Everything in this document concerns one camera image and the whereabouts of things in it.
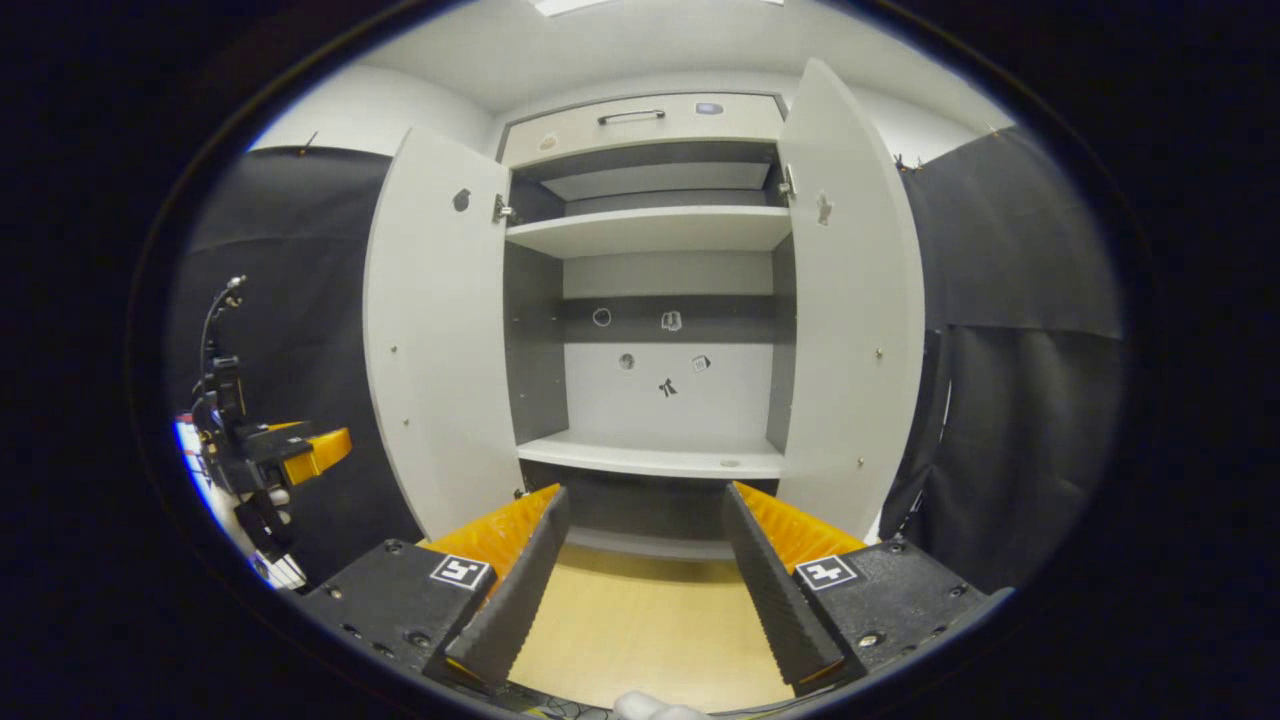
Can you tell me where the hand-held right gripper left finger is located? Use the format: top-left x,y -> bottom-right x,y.
300,484 -> 571,693

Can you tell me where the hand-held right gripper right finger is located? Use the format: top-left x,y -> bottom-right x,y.
722,481 -> 1013,698

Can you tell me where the grey cabinet door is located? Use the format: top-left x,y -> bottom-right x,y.
362,125 -> 526,541
775,57 -> 926,541

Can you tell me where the grey double-door shoe cabinet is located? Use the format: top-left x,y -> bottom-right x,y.
362,57 -> 926,561

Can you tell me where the grey low cabinet shelf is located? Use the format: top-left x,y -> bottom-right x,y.
516,430 -> 787,481

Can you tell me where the grey high cabinet shelf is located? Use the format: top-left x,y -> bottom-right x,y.
505,205 -> 793,261

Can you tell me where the grey cabinet drawer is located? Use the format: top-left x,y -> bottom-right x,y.
500,93 -> 786,169

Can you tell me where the black backdrop cloth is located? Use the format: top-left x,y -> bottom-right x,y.
165,125 -> 1126,596

